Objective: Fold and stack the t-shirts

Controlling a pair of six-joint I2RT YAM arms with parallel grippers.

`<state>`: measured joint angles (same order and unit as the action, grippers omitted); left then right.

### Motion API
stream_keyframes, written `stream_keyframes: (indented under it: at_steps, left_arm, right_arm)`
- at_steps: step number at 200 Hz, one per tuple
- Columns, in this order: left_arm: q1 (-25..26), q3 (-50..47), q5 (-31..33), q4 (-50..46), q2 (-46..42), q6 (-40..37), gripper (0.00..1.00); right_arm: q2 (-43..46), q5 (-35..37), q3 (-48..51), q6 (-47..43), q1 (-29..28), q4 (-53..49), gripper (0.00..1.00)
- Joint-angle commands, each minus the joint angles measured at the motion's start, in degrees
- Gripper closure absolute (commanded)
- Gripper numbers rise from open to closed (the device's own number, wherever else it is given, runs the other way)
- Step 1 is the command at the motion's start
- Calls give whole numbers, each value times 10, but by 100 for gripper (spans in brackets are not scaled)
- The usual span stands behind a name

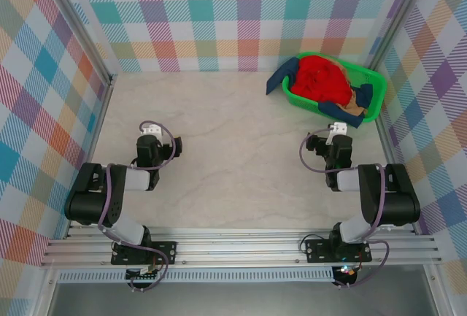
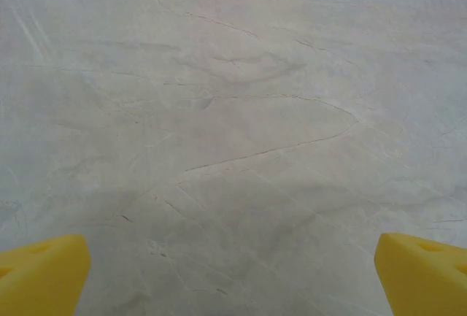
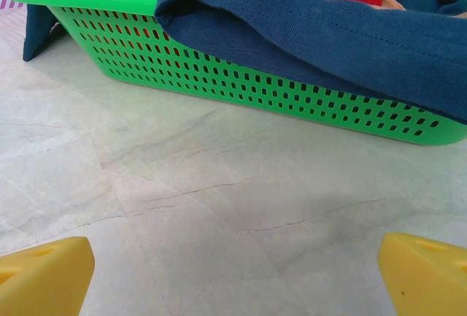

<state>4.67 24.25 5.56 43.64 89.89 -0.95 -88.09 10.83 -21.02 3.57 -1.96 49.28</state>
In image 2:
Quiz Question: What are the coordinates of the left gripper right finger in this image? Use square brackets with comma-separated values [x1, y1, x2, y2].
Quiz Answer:
[374, 232, 467, 316]

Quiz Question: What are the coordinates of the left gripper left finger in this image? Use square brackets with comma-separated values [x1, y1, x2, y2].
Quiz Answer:
[0, 234, 91, 316]

